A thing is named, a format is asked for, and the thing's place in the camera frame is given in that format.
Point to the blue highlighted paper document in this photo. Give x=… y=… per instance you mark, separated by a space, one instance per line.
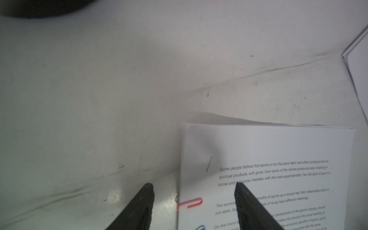
x=298 y=173

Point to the pink highlighted paper document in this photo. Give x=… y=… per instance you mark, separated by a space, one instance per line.
x=355 y=58

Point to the copper wire glass holder stand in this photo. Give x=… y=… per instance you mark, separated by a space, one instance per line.
x=40 y=8

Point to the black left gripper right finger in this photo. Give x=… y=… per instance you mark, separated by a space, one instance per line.
x=252 y=215

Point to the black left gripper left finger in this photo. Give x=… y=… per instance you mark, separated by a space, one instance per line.
x=137 y=215

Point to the pink paperclip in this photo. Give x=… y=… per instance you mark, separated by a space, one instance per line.
x=191 y=203

